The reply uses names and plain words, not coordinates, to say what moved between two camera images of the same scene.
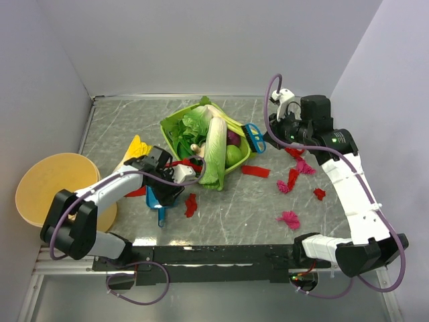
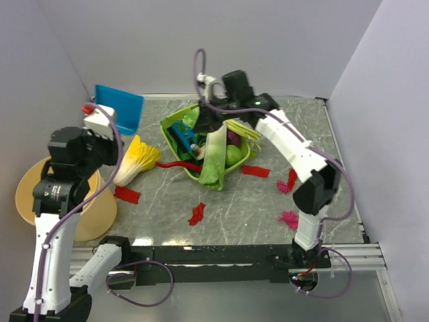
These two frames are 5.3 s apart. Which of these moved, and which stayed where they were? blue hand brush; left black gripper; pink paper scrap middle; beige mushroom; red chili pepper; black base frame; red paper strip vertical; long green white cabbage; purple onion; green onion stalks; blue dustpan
Moved: blue hand brush; left black gripper; blue dustpan
Stayed: long green white cabbage; purple onion; black base frame; beige mushroom; pink paper scrap middle; red paper strip vertical; red chili pepper; green onion stalks
